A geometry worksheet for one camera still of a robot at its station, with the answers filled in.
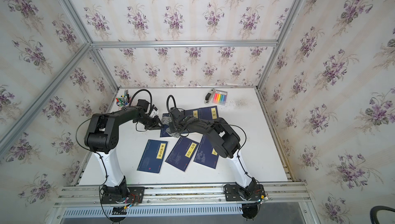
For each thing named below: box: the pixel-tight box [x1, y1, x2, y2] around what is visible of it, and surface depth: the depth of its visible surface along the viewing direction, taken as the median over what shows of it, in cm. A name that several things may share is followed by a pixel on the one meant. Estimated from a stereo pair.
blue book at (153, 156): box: [136, 139, 169, 174], surface depth 86 cm
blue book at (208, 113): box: [198, 105, 219, 120], surface depth 106 cm
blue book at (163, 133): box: [159, 113, 172, 138], surface depth 97 cm
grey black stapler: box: [204, 88, 215, 105], surface depth 113 cm
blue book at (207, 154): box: [193, 134, 220, 170], surface depth 87 cm
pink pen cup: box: [115, 89, 132, 107], surface depth 100 cm
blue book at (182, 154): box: [165, 136, 200, 173], surface depth 88 cm
